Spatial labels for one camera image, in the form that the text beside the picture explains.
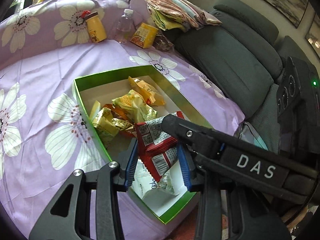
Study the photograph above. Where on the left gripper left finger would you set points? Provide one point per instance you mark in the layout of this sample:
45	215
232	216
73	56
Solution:
67	216

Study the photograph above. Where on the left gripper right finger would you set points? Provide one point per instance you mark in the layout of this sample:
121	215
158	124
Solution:
249	215

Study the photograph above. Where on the red white snack packet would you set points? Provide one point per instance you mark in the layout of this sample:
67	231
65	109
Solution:
156	149

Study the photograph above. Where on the yellow snack packet pile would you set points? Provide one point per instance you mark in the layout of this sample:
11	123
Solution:
107	126

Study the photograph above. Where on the yellow green snack packet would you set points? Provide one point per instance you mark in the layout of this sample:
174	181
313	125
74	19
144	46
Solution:
135	107

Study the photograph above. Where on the orange yellow snack packet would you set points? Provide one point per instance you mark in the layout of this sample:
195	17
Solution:
149	93

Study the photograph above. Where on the person right hand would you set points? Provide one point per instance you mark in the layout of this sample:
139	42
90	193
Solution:
289	214

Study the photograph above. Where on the white barcode snack packet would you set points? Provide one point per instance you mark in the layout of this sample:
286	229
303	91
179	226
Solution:
144	184

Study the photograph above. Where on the dark grey sofa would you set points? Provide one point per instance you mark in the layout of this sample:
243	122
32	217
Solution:
242	58

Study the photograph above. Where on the purple floral bed sheet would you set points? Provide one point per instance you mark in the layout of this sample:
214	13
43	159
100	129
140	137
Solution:
44	48

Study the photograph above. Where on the dark clear snack bag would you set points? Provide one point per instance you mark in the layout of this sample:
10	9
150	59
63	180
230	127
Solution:
161	43

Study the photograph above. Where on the yellow bear bottle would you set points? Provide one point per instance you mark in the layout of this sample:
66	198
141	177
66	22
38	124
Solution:
95	28

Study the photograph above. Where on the clear plastic water bottle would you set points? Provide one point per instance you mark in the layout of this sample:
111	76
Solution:
124	27

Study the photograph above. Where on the yellow juice carton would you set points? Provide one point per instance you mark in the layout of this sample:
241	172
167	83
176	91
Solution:
144	36

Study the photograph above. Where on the folded patterned cloth stack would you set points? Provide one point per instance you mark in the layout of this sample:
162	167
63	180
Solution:
179	14

